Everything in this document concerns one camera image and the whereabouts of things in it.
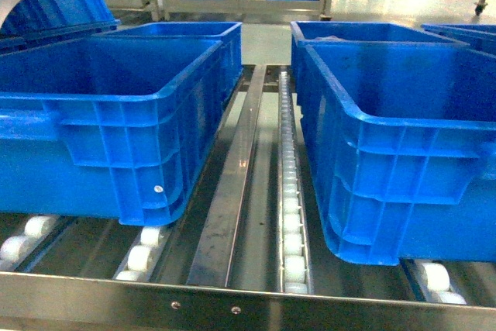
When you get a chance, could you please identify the stainless steel shelf rack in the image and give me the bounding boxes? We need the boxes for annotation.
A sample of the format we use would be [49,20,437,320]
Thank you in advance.
[1,65,495,330]

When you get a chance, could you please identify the rear left blue bin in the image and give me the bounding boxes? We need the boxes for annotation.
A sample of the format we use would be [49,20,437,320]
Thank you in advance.
[94,22,243,102]

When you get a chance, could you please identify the rear right blue bin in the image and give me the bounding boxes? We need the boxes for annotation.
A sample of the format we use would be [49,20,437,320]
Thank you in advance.
[290,21,468,87]

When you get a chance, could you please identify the left blue plastic bin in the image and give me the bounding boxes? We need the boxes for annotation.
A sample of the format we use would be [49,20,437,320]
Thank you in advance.
[1,37,222,226]

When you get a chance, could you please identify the blue plastic bin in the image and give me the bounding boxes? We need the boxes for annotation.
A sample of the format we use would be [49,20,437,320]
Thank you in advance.
[1,37,222,226]
[298,42,495,265]

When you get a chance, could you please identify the right blue plastic bin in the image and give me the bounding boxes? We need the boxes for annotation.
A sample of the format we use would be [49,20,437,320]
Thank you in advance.
[298,42,495,265]

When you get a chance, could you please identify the tilted blue bin far left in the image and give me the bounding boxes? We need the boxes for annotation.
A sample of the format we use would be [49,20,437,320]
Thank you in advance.
[1,0,119,54]

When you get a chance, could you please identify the blue bin far right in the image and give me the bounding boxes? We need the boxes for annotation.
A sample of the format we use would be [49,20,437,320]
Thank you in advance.
[422,23,495,55]

